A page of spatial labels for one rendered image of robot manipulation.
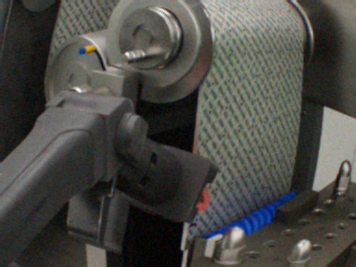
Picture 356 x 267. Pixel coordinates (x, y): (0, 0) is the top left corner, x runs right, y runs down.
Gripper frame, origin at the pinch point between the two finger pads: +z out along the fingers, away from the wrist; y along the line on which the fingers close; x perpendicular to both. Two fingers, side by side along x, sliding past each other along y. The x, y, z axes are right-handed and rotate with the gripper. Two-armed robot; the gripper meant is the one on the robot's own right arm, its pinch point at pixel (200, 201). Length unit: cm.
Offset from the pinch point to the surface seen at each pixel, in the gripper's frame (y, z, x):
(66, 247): -25.0, 11.7, -13.9
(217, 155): 0.3, -1.0, 5.0
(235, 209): 0.2, 7.9, 0.9
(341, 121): -98, 258, 77
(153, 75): -5.3, -8.7, 9.6
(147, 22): -5.6, -13.2, 14.3
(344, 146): -94, 264, 67
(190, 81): -0.9, -8.5, 10.0
